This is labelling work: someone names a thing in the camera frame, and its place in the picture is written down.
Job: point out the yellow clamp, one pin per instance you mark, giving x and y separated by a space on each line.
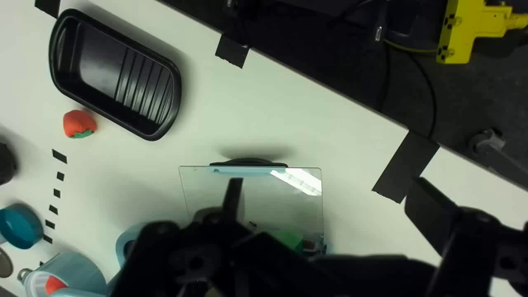
467 26

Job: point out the black ridged plastic tray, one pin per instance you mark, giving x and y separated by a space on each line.
93 66

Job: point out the teal cup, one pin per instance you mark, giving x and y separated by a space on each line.
18 224

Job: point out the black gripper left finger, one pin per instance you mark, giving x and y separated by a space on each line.
182 257

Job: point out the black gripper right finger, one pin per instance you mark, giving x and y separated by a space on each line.
484 257

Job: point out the grey metal stand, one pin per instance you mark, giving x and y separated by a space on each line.
487 142

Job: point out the black tape strip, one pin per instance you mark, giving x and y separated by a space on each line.
231 49
48 5
404 167

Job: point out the small red toy food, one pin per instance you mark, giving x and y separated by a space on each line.
53 284

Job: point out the red tomato plushie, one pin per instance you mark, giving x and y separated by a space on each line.
76 122

